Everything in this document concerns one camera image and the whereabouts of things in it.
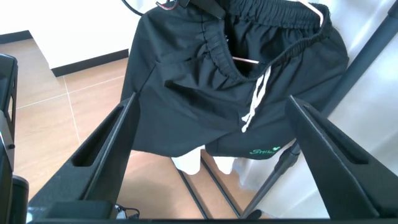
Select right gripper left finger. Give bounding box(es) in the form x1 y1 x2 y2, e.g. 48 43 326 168
26 92 141 219

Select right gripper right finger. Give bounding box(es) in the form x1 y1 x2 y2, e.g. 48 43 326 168
284 95 398 219

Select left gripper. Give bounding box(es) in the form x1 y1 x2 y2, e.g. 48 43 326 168
178 0 227 21

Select black garment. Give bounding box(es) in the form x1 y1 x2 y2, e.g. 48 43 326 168
120 0 350 161

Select pink clothes hanger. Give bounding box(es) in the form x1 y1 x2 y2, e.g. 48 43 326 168
231 0 325 65

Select white printed t-shirt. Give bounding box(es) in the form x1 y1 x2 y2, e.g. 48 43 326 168
170 143 241 176

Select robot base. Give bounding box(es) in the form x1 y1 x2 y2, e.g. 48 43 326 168
0 52 141 224

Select black clothes rack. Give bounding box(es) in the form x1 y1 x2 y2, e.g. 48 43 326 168
174 0 398 219

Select beige curtain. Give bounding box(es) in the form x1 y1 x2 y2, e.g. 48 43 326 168
231 0 398 218

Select black cable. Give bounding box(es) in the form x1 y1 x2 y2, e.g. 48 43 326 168
120 0 146 17

